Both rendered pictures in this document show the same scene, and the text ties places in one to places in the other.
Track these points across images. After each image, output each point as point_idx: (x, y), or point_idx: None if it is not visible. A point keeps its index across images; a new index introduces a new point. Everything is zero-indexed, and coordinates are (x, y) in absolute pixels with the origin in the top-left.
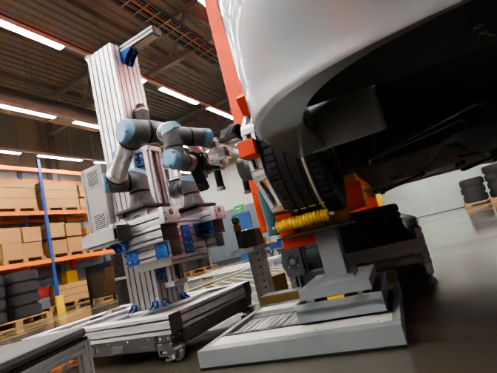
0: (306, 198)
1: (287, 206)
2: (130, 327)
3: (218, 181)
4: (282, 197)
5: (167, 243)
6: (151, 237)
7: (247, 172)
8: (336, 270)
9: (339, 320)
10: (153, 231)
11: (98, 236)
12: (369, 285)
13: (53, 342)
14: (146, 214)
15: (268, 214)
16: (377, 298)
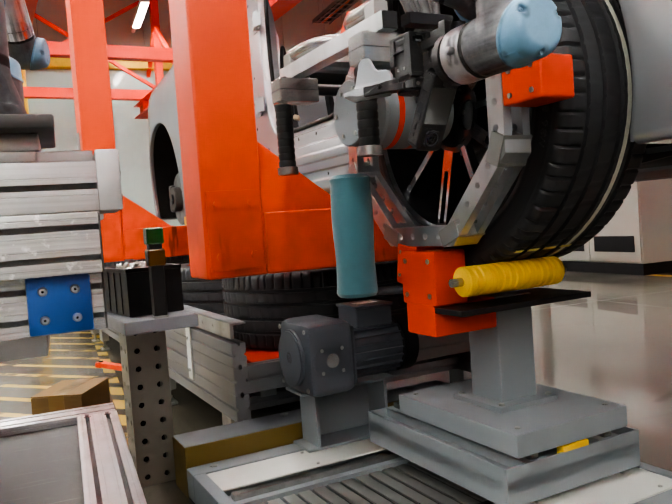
0: (563, 231)
1: (518, 240)
2: None
3: (375, 130)
4: (538, 218)
5: (90, 283)
6: (46, 254)
7: (389, 125)
8: (521, 387)
9: (565, 491)
10: (48, 229)
11: None
12: (625, 419)
13: None
14: (31, 159)
15: (362, 244)
16: (632, 443)
